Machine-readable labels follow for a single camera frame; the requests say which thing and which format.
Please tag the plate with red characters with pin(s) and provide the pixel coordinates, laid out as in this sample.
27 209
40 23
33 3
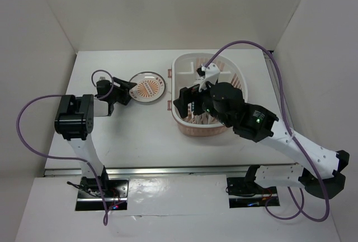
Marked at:
203 119

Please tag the plate with dark blue rim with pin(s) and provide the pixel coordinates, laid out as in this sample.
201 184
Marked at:
193 116

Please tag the aluminium side rail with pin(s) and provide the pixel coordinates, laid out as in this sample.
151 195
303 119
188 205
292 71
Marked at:
277 83

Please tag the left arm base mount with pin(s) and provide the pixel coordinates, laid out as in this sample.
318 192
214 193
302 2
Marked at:
115 192

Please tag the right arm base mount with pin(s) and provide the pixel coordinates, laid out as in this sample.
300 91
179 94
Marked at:
245 195

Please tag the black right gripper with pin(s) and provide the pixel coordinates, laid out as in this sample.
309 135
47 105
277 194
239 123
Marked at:
187 95

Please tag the aluminium front rail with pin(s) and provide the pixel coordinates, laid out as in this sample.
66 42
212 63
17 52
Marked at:
125 172

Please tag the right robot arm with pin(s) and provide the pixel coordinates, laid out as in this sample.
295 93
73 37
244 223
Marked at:
316 170

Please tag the plate with orange sunburst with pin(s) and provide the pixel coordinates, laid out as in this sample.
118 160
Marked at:
150 87

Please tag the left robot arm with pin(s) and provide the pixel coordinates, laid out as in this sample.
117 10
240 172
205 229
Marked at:
74 121

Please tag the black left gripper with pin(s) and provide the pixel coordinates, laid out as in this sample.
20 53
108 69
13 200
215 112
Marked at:
123 90

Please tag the white and pink dish rack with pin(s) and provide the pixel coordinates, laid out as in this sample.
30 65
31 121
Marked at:
183 74

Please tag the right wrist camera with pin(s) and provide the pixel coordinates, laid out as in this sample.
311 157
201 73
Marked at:
207 74

